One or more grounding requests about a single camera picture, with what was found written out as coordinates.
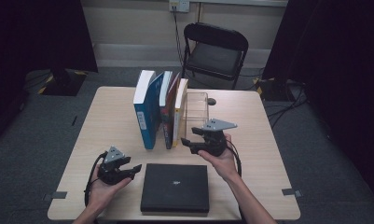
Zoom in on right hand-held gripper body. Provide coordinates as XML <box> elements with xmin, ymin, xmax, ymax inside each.
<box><xmin>189</xmin><ymin>118</ymin><xmax>239</xmax><ymax>158</ymax></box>

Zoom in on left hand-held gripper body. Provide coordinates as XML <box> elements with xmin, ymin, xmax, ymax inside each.
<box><xmin>97</xmin><ymin>145</ymin><xmax>131</xmax><ymax>187</ymax></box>

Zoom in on clear acrylic book rack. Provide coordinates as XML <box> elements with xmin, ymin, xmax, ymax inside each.
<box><xmin>183</xmin><ymin>91</ymin><xmax>210</xmax><ymax>143</ymax></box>

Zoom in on yellow book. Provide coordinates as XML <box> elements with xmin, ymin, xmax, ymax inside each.
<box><xmin>172</xmin><ymin>77</ymin><xmax>189</xmax><ymax>148</ymax></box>

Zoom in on red illustrated book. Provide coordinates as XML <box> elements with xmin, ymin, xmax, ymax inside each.
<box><xmin>159</xmin><ymin>70</ymin><xmax>181</xmax><ymax>150</ymax></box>

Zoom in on black book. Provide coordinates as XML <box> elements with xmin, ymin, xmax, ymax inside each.
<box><xmin>139</xmin><ymin>162</ymin><xmax>211</xmax><ymax>217</ymax></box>

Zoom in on thick blue book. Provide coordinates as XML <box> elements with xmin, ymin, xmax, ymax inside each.
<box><xmin>132</xmin><ymin>69</ymin><xmax>165</xmax><ymax>150</ymax></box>

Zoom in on person's left hand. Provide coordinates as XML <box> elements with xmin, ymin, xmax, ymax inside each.
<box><xmin>88</xmin><ymin>164</ymin><xmax>133</xmax><ymax>213</ymax></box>

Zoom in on person's right hand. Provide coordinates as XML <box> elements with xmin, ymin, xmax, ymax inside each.
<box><xmin>197</xmin><ymin>133</ymin><xmax>239</xmax><ymax>184</ymax></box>

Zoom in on grey tape strip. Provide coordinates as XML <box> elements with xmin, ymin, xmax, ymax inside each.
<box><xmin>43</xmin><ymin>190</ymin><xmax>68</xmax><ymax>202</ymax></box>
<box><xmin>282</xmin><ymin>188</ymin><xmax>303</xmax><ymax>199</ymax></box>

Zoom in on black stand base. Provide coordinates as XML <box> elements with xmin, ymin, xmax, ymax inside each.
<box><xmin>256</xmin><ymin>77</ymin><xmax>289</xmax><ymax>103</ymax></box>
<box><xmin>40</xmin><ymin>68</ymin><xmax>88</xmax><ymax>97</ymax></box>

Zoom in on black folding chair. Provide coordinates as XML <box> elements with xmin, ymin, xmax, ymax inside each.
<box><xmin>180</xmin><ymin>21</ymin><xmax>250</xmax><ymax>91</ymax></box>

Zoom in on black curtain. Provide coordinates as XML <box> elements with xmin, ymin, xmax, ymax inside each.
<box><xmin>262</xmin><ymin>0</ymin><xmax>374</xmax><ymax>207</ymax></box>
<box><xmin>0</xmin><ymin>0</ymin><xmax>99</xmax><ymax>147</ymax></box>

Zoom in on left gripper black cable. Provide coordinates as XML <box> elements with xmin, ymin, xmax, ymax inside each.
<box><xmin>84</xmin><ymin>150</ymin><xmax>110</xmax><ymax>208</ymax></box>

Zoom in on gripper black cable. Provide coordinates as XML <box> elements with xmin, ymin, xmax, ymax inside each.
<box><xmin>226</xmin><ymin>139</ymin><xmax>242</xmax><ymax>179</ymax></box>
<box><xmin>84</xmin><ymin>150</ymin><xmax>110</xmax><ymax>208</ymax></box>

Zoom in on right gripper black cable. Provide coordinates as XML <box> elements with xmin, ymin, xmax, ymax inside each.
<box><xmin>226</xmin><ymin>139</ymin><xmax>242</xmax><ymax>179</ymax></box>

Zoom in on black floor cables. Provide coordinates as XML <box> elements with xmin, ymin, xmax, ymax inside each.
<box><xmin>265</xmin><ymin>78</ymin><xmax>309</xmax><ymax>129</ymax></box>

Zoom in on black power cable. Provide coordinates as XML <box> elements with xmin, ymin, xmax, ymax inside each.
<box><xmin>172</xmin><ymin>6</ymin><xmax>186</xmax><ymax>68</ymax></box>

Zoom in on white wall socket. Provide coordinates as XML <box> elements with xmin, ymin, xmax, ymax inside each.
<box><xmin>168</xmin><ymin>0</ymin><xmax>191</xmax><ymax>14</ymax></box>

